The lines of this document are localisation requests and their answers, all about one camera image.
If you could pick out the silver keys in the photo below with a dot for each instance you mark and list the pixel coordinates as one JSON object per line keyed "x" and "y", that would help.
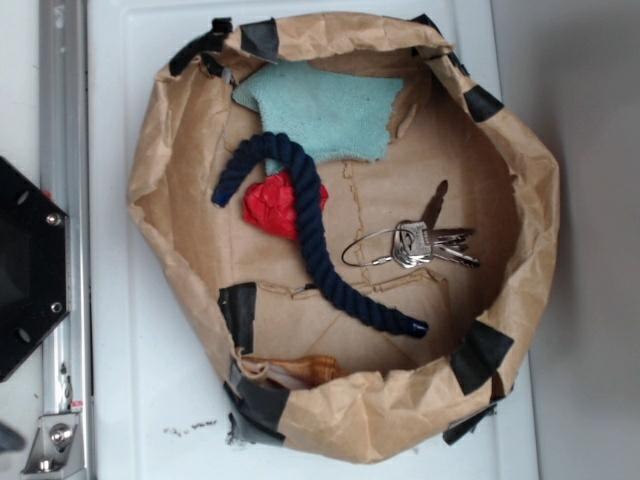
{"x": 414, "y": 245}

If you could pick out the brown paper bag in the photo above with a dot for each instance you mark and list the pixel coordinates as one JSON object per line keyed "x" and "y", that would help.
{"x": 457, "y": 159}

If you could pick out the red crumpled paper ball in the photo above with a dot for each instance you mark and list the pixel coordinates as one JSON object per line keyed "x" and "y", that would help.
{"x": 270, "y": 206}

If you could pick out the light blue cloth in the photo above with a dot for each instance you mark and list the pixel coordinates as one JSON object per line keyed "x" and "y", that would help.
{"x": 333, "y": 116}

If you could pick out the wooden object in bag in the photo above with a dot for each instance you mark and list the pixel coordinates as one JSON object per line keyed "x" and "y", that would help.
{"x": 300, "y": 374}

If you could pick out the white tray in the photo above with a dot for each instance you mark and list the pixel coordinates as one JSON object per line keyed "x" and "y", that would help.
{"x": 160, "y": 411}

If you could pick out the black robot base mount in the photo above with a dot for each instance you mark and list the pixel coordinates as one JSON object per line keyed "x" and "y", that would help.
{"x": 34, "y": 292}

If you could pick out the aluminium frame rail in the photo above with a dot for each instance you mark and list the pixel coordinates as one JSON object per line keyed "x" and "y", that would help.
{"x": 63, "y": 443}

